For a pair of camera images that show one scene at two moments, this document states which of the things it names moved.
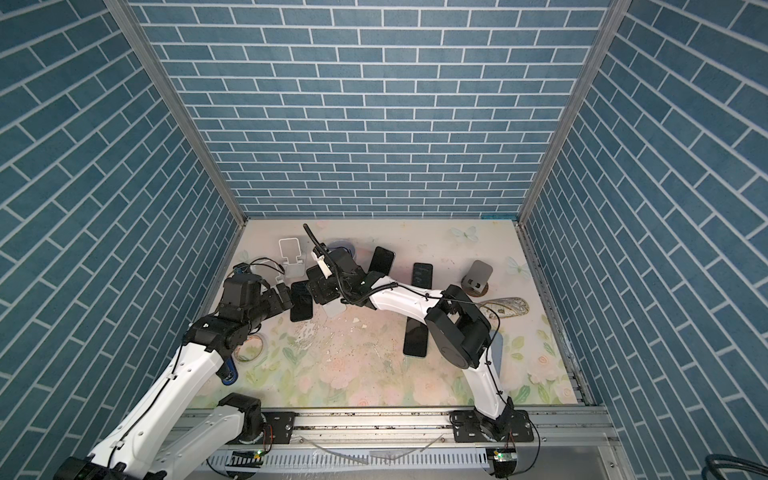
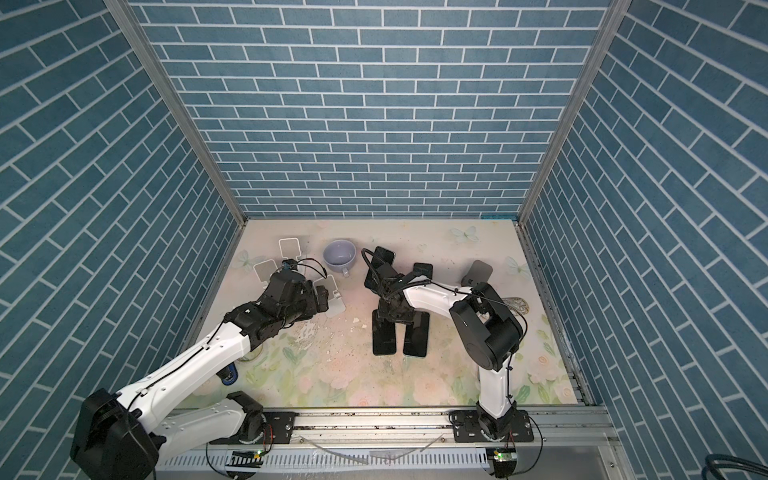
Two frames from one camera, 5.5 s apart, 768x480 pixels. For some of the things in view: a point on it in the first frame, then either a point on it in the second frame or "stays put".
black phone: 416,338 stays put
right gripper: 322,282 → 382,311
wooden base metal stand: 476,280 stays put
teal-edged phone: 381,260 stays put
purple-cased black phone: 422,275 stays put
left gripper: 278,306 → 310,296
